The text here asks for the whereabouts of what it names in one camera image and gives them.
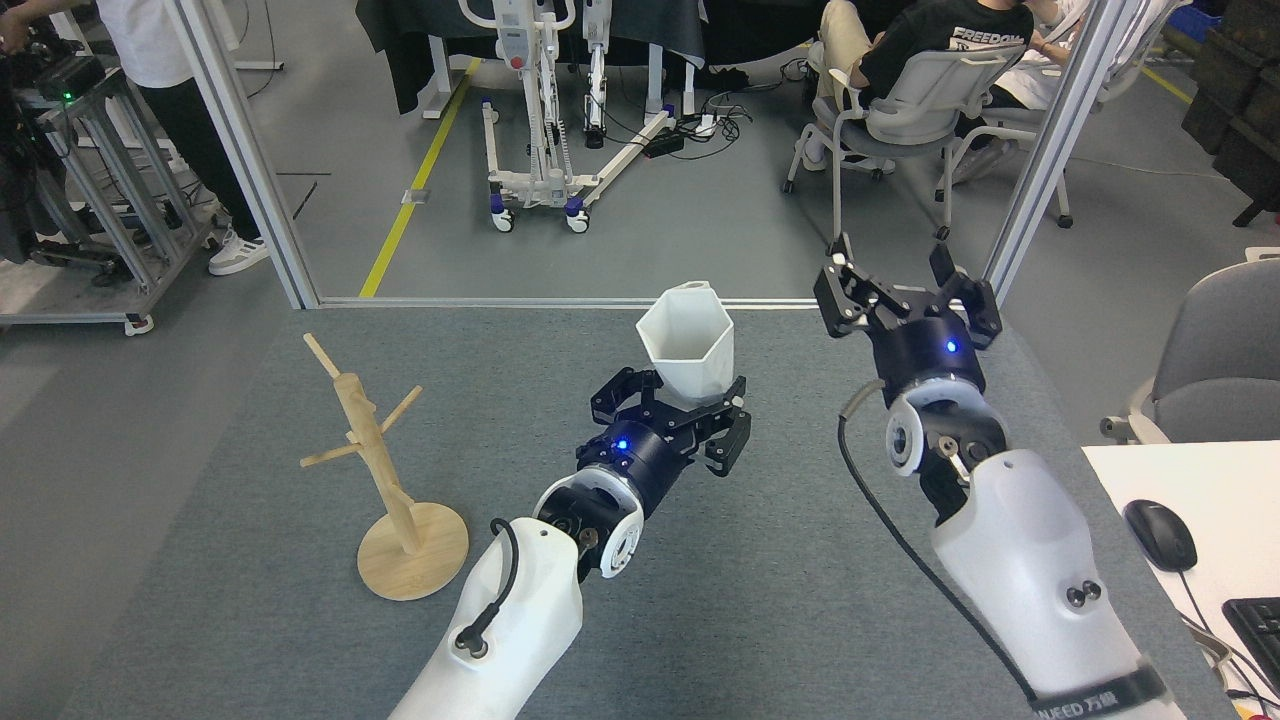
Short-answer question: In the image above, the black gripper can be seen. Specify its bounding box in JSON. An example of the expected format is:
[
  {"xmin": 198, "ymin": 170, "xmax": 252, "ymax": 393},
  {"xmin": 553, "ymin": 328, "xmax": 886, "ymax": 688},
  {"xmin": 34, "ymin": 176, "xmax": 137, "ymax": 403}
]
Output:
[
  {"xmin": 577, "ymin": 368, "xmax": 753, "ymax": 523},
  {"xmin": 813, "ymin": 235, "xmax": 1004, "ymax": 406}
]

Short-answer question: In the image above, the white hexagonal cup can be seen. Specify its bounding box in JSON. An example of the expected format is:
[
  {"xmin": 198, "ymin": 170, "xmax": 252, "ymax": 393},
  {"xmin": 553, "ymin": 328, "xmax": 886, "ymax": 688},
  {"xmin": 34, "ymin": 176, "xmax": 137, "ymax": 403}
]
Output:
[{"xmin": 636, "ymin": 281, "xmax": 738, "ymax": 407}]

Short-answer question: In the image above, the wooden cup rack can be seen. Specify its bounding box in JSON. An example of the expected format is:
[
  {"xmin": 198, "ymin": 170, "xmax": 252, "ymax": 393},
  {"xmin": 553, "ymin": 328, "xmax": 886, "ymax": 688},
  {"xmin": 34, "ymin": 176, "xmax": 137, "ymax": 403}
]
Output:
[{"xmin": 300, "ymin": 333, "xmax": 470, "ymax": 602}]

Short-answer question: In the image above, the seated person with plain shirt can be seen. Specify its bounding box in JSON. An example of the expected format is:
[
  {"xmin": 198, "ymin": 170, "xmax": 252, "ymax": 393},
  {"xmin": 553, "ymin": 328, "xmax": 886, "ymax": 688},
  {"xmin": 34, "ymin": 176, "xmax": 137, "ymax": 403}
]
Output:
[{"xmin": 950, "ymin": 0, "xmax": 1091, "ymax": 187}]

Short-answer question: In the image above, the seated person with printed shirt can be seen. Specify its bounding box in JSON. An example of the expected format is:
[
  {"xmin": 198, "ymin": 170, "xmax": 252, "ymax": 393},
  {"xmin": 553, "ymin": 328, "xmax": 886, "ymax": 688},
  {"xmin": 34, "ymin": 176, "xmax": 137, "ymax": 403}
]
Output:
[{"xmin": 800, "ymin": 0, "xmax": 1037, "ymax": 173}]

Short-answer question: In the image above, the white wheeled stand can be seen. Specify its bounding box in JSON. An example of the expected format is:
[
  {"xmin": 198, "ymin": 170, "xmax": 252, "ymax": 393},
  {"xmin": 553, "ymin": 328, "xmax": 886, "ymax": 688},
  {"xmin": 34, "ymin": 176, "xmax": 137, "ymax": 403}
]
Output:
[{"xmin": 458, "ymin": 0, "xmax": 679, "ymax": 236}]

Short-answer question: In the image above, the grey padded office chair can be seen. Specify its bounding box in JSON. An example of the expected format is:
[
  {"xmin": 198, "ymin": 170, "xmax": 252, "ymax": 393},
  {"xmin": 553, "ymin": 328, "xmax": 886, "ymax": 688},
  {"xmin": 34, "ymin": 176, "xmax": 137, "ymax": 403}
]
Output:
[{"xmin": 1100, "ymin": 258, "xmax": 1280, "ymax": 447}]

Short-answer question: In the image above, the black computer mouse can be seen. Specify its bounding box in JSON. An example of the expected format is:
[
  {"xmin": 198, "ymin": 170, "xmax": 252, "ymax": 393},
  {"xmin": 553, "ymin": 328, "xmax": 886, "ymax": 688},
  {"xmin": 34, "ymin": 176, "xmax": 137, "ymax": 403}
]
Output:
[{"xmin": 1124, "ymin": 499, "xmax": 1199, "ymax": 574}]

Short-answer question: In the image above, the white desk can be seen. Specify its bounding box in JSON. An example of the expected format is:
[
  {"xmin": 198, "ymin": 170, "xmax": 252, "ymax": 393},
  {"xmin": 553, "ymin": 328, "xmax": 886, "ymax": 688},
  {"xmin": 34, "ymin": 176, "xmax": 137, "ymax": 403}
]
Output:
[{"xmin": 1082, "ymin": 441, "xmax": 1280, "ymax": 720}]

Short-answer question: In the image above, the black table cloth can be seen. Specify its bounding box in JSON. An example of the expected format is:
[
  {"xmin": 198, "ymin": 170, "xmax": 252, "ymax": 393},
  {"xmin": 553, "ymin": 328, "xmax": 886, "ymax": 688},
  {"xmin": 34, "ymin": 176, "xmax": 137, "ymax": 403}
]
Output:
[{"xmin": 356, "ymin": 0, "xmax": 707, "ymax": 116}]

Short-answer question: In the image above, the black keyboard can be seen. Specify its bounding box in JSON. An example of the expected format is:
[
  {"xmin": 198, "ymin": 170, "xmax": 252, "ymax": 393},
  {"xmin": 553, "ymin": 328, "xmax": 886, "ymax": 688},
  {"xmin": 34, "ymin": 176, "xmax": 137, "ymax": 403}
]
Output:
[{"xmin": 1222, "ymin": 597, "xmax": 1280, "ymax": 691}]

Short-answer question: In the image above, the standing person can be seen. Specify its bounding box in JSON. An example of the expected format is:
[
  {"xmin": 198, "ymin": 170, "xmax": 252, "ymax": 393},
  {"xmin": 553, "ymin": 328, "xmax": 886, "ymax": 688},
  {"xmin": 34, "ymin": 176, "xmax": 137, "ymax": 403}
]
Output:
[{"xmin": 0, "ymin": 0, "xmax": 271, "ymax": 277}]

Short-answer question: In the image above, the metal equipment cart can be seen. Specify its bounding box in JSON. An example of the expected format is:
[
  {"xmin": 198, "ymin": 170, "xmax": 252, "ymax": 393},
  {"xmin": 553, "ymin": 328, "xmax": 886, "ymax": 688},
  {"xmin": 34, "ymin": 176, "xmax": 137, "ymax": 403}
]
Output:
[{"xmin": 0, "ymin": 55, "xmax": 221, "ymax": 337}]

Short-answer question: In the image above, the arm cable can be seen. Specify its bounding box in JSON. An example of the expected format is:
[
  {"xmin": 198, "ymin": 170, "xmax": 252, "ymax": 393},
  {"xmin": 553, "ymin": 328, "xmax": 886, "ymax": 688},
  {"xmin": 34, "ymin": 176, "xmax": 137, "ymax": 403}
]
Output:
[{"xmin": 837, "ymin": 377, "xmax": 1043, "ymax": 707}]

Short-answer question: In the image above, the silver aluminium post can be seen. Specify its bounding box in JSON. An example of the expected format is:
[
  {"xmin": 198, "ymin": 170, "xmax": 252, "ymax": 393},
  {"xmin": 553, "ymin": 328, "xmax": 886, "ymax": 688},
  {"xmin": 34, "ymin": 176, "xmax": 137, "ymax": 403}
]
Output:
[
  {"xmin": 972, "ymin": 0, "xmax": 1147, "ymax": 313},
  {"xmin": 165, "ymin": 0, "xmax": 322, "ymax": 311}
]

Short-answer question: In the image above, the silver aluminium rail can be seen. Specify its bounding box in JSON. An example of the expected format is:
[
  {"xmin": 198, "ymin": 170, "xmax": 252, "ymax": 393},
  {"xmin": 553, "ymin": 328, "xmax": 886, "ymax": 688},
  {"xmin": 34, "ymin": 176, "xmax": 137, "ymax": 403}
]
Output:
[{"xmin": 318, "ymin": 296, "xmax": 826, "ymax": 311}]

